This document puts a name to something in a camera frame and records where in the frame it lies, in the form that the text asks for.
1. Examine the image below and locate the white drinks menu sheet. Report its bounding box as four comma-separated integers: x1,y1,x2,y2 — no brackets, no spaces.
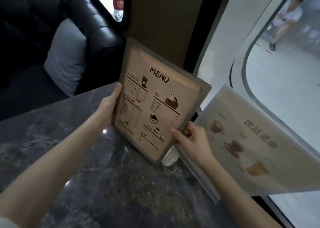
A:
175,84,320,204

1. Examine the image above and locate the brown menu card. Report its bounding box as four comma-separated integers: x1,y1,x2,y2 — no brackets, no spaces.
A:
111,37,212,165

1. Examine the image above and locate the grey cushion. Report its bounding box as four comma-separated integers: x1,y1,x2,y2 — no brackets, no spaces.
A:
43,18,87,97

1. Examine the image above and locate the white plastic box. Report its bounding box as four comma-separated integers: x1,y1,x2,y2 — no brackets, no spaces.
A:
161,145,180,167

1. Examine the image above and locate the person's left hand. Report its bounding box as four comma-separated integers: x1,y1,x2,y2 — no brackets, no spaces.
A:
96,82,123,131

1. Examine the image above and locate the person's right forearm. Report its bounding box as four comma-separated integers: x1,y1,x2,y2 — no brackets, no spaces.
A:
200,155,284,228

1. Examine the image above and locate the white rounded window frame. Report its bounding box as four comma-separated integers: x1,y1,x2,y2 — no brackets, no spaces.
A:
193,0,320,228

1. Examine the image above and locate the white sleeve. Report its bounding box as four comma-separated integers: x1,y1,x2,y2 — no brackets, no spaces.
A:
0,210,23,228

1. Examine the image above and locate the person's left forearm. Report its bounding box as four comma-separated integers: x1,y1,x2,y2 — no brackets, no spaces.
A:
0,114,108,228

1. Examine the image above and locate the red label water bottle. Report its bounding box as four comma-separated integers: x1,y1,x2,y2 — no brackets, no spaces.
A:
110,0,125,23

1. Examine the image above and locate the black leather sofa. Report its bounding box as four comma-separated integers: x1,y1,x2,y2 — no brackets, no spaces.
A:
0,0,126,122

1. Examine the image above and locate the person's right hand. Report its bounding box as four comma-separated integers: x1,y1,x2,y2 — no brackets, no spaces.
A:
170,122,216,167

